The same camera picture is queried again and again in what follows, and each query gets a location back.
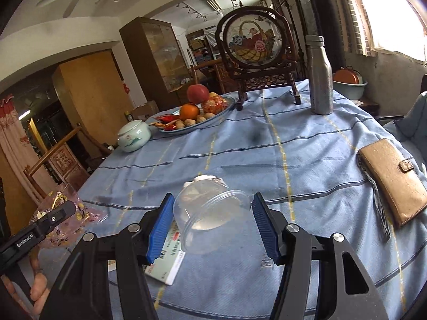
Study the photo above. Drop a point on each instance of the teal plastic basin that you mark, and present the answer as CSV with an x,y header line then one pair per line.
x,y
350,90

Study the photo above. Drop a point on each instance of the brown leather wallet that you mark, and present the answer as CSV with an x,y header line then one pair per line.
x,y
393,180

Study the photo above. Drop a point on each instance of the silver metal bottle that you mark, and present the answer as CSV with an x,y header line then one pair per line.
x,y
319,80

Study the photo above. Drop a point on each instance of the blue white fruit plate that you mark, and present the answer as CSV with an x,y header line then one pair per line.
x,y
220,116

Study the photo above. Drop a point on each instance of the orange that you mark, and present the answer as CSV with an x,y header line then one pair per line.
x,y
189,111

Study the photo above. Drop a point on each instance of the white medicine box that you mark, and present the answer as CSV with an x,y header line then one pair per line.
x,y
166,263

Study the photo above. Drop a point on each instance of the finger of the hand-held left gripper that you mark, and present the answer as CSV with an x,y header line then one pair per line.
x,y
56,216

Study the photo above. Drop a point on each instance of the light wooden door panel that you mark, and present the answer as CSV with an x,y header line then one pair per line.
x,y
13,203

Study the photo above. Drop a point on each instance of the person's left hand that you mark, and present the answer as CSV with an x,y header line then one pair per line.
x,y
38,290

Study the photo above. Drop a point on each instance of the dark carved wooden cabinet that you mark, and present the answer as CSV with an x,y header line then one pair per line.
x,y
317,6

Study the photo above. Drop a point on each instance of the clear plastic container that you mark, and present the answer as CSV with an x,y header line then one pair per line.
x,y
206,220

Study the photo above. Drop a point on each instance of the pile of walnuts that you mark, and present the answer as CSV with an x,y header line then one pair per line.
x,y
195,120

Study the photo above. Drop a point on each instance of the checked window curtain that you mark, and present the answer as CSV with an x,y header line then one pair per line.
x,y
353,13

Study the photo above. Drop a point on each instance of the round embroidered table screen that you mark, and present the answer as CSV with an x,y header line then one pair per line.
x,y
253,40

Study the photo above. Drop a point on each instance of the red snack packets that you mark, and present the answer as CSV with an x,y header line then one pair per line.
x,y
165,122

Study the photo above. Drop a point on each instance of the light wooden wardrobe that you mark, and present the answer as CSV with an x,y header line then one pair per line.
x,y
93,86

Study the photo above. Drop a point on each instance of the cardboard box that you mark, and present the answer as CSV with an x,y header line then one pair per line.
x,y
145,110

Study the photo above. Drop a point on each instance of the white ceramic lidded jar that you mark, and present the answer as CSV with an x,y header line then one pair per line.
x,y
133,135

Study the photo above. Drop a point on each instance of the small spray can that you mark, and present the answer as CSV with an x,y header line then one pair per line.
x,y
128,116

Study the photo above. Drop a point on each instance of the blue cushioned chair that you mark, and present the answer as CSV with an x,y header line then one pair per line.
x,y
408,126

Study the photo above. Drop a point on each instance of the blue striped tablecloth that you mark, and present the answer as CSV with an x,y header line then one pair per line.
x,y
300,173

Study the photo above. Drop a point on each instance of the glass door wooden cabinet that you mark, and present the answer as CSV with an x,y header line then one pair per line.
x,y
150,60

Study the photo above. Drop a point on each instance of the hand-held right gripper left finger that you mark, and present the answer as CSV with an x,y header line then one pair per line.
x,y
160,230

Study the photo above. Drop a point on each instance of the pink printed plastic bag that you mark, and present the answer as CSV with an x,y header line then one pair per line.
x,y
83,213

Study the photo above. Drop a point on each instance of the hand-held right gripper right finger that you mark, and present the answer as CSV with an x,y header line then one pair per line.
x,y
265,226

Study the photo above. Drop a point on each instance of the orange enamel basin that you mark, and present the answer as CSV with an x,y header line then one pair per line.
x,y
345,76

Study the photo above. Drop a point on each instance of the red apple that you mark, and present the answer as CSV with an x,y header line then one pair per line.
x,y
197,93

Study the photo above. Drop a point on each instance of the carved wooden chair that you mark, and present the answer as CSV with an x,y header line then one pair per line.
x,y
63,163

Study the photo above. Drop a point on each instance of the hanging white cloth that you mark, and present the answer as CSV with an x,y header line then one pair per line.
x,y
209,35

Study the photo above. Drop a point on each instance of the red netted tangerines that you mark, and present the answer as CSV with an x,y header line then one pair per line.
x,y
216,104

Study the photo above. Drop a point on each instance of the pink floral curtain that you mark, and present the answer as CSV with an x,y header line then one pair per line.
x,y
16,140

